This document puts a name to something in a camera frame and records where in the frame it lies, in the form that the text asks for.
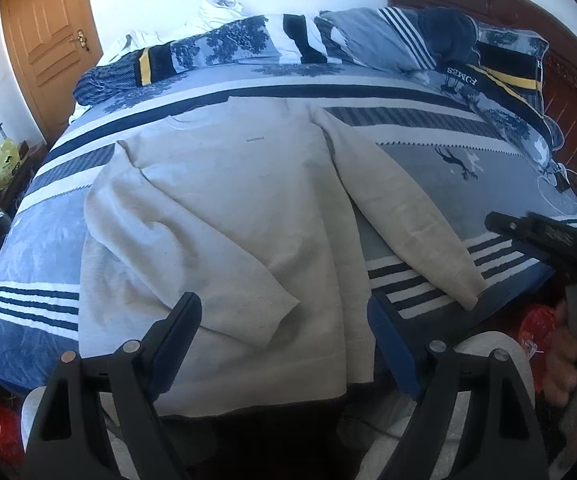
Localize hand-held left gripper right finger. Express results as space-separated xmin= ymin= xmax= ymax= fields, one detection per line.
xmin=367 ymin=290 xmax=551 ymax=480

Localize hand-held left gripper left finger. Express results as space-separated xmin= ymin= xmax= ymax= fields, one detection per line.
xmin=21 ymin=291 xmax=204 ymax=480

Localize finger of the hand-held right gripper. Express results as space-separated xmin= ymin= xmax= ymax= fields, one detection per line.
xmin=485 ymin=211 xmax=577 ymax=263

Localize beige knit sweater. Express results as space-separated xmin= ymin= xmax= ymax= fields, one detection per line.
xmin=79 ymin=96 xmax=489 ymax=418

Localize person's right hand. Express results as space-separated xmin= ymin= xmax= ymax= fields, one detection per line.
xmin=542 ymin=299 xmax=577 ymax=408

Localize person's grey trousers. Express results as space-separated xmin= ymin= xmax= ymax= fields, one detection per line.
xmin=21 ymin=332 xmax=539 ymax=480

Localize blue striped bed cover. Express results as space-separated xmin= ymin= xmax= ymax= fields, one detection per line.
xmin=0 ymin=62 xmax=577 ymax=401

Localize yellow-striped tree print pillow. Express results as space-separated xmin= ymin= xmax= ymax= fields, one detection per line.
xmin=433 ymin=25 xmax=565 ymax=166

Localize red-brown wooden headboard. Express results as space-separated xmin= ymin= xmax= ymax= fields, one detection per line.
xmin=382 ymin=0 xmax=577 ymax=196

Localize dark blue garment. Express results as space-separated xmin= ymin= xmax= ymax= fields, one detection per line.
xmin=417 ymin=7 xmax=480 ymax=68

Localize yellow plastic bag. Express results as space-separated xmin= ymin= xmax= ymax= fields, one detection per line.
xmin=0 ymin=139 xmax=23 ymax=188

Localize grey white-striped pillow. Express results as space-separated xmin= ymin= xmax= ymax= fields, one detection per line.
xmin=315 ymin=6 xmax=441 ymax=72

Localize dark pinstriped cloth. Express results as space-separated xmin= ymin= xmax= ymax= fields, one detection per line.
xmin=72 ymin=51 xmax=145 ymax=107

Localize tree print folded quilt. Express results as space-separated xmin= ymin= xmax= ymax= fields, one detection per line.
xmin=133 ymin=11 xmax=341 ymax=87

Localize white garment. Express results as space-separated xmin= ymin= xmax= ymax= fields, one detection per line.
xmin=99 ymin=0 xmax=252 ymax=61

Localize wooden door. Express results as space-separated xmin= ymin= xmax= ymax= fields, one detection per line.
xmin=0 ymin=0 xmax=104 ymax=147

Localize white cable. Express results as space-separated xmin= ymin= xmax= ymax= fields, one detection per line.
xmin=537 ymin=159 xmax=577 ymax=218

